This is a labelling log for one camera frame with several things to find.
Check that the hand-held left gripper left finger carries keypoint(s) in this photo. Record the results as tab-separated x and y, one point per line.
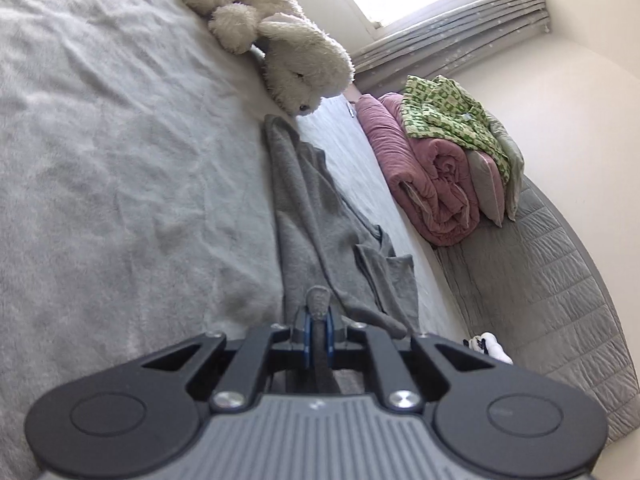
301	340

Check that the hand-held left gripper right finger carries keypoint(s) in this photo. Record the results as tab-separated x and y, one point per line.
328	340

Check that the grey t-shirt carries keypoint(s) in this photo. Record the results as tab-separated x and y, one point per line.
310	220

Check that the white folded garment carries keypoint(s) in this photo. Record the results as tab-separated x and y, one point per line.
492	349

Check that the folded pink quilt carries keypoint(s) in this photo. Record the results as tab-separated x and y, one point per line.
430	185

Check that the grey quilted headboard cover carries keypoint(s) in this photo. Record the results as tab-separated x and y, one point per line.
540	285

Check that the green patterned blanket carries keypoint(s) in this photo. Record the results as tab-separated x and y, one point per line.
450	115

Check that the white plush dog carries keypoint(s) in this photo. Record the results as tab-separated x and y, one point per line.
295	55

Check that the grey curtain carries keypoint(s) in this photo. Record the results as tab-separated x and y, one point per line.
450	40

